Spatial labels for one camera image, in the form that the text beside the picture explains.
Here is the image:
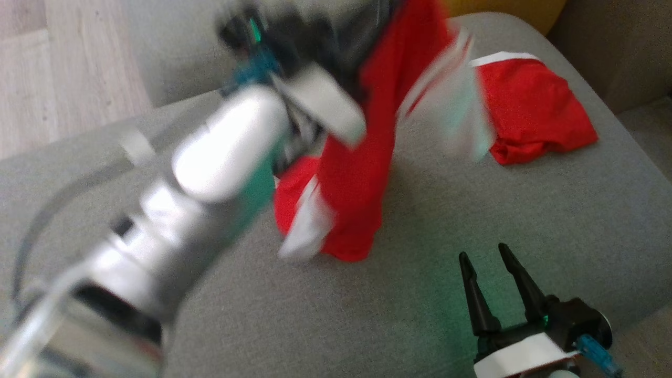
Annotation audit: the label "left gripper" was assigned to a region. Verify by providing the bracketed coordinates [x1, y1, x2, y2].
[262, 20, 369, 149]

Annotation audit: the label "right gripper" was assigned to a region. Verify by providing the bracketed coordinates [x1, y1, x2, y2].
[458, 243, 581, 378]

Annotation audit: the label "red and white jersey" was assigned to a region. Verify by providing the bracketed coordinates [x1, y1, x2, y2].
[272, 0, 497, 264]

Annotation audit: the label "red shorts with white stripe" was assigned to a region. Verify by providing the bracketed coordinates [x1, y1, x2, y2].
[469, 50, 600, 166]

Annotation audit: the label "large grey sofa seat cushion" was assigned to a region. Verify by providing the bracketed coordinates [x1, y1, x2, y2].
[0, 12, 672, 378]

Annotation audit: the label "yellow sofa backrest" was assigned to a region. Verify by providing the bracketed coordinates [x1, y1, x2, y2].
[446, 0, 569, 35]

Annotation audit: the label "left gripper blue cable plug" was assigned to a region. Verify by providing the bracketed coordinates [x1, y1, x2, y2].
[230, 51, 280, 89]

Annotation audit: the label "gripper blue cable plug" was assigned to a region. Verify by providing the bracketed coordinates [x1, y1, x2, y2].
[574, 336, 623, 376]
[230, 51, 280, 89]

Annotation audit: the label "right gripper blue cable plug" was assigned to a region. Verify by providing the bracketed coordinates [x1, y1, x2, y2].
[574, 336, 623, 376]

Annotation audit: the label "thin left arm cable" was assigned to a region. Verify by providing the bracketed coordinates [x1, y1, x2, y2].
[9, 125, 158, 317]

